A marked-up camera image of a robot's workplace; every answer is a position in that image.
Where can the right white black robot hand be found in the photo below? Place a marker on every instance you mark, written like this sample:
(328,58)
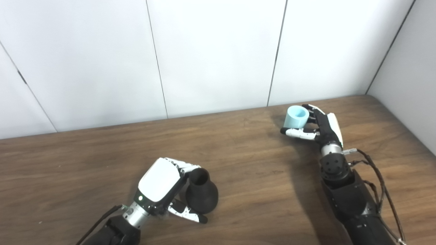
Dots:
(328,131)

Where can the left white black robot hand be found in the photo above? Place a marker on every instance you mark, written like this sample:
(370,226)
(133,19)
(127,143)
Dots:
(158,180)

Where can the black flared nozzle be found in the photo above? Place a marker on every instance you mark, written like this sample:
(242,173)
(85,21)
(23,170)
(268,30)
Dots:
(202,199)

